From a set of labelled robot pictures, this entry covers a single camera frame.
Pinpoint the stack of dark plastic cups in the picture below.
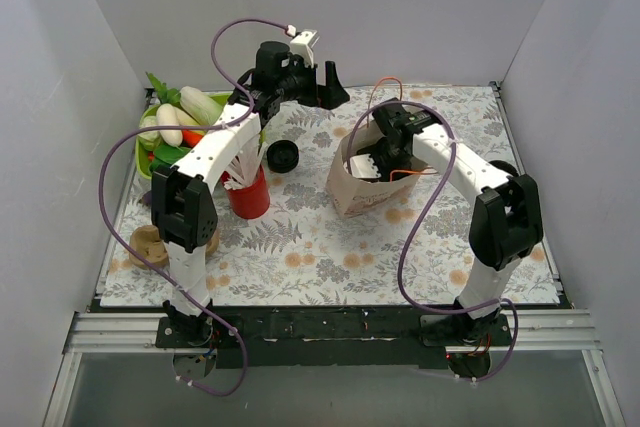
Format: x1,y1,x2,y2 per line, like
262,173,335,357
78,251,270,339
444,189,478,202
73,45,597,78
490,160,519,177

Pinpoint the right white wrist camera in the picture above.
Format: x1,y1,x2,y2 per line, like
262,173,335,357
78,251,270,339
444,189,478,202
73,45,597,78
347,154,380,181

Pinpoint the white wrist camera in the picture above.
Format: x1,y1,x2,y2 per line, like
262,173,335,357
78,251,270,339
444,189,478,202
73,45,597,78
347,154,380,181
290,30,319,68

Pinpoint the green vegetable basket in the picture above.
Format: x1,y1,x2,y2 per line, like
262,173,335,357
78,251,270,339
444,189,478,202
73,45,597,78
135,92,231,180

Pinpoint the green toy cabbage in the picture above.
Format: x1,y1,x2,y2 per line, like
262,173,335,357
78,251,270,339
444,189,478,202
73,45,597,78
137,115,162,152

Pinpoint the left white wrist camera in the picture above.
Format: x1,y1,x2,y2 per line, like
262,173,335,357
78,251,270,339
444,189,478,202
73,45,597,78
290,30,319,68

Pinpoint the red straw holder cup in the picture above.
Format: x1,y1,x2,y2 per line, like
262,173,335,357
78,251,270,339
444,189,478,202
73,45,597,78
226,167,270,220

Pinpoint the floral table mat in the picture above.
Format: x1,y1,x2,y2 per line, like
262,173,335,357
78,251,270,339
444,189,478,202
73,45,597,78
99,84,566,307

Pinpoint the purple toy eggplant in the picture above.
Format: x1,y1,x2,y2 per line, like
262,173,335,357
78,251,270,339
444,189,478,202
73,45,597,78
138,191,152,207

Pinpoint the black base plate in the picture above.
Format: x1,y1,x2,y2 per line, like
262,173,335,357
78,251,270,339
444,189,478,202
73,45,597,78
155,306,512,369

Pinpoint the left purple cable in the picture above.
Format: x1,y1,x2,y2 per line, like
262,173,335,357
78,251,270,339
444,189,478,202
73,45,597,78
97,18,296,397

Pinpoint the white toy radish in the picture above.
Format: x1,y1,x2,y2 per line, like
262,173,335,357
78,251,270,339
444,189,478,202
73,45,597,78
156,103,183,147

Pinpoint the toy napa cabbage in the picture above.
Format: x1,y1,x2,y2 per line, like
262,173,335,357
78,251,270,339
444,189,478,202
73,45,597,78
180,86,224,126

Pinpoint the brown cardboard cup carrier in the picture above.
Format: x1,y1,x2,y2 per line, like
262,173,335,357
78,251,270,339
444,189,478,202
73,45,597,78
129,225,220,269

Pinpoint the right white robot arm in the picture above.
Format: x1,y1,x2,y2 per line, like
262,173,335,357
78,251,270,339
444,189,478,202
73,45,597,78
365,99,543,345

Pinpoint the paper takeout bag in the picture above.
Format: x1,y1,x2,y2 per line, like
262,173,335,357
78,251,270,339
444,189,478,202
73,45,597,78
326,105,437,217

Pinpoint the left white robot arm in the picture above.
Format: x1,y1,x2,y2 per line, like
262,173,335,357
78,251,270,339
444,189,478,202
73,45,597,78
151,30,350,347

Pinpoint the aluminium rail frame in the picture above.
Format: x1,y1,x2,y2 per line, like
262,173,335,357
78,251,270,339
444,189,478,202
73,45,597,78
45,308,624,426

